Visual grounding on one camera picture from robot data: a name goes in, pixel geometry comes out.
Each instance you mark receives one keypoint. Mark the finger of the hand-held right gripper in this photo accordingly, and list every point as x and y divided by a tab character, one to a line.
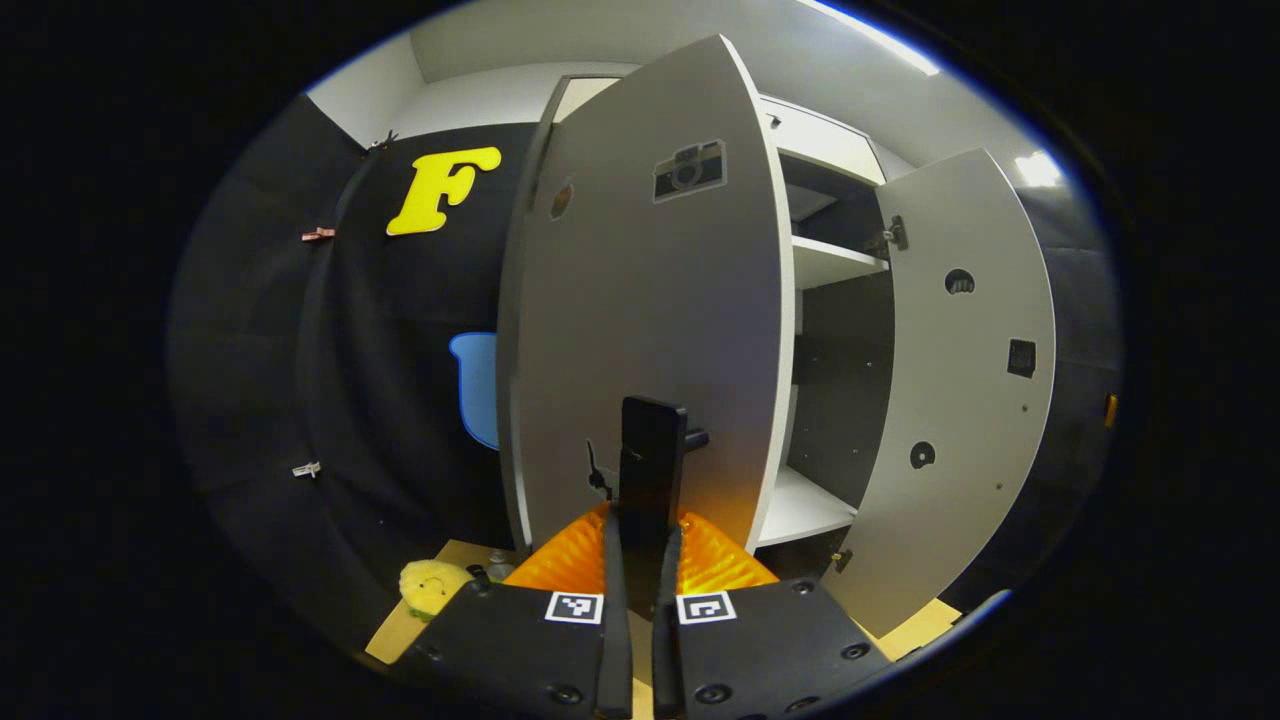
1110	411

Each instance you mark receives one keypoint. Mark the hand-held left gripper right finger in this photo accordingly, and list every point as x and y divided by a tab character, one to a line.
668	650

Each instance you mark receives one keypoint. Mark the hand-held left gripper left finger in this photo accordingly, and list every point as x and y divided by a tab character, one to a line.
618	650

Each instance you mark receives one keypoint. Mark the beige cabinet door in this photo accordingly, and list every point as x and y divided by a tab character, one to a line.
960	380
640	300

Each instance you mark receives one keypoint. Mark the beige double-door shoe cabinet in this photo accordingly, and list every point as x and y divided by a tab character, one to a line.
840	370

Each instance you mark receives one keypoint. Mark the white cabinet shelf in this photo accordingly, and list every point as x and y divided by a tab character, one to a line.
800	510
825	262

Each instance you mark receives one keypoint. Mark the metal door hinge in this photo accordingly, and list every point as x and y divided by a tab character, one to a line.
893	235
841	560

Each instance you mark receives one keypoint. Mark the yellow plush toy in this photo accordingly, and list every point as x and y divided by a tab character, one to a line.
435	588

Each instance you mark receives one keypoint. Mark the small ceiling light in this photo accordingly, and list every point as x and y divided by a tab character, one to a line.
1038	168

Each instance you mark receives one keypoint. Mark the white clip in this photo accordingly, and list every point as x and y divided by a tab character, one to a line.
307	469

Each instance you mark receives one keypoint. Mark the black backdrop cloth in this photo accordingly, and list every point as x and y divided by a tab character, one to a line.
260	350

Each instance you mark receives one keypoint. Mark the red clip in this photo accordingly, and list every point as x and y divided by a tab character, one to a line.
318	234

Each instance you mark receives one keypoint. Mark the black clip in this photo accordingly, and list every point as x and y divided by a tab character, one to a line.
380	140

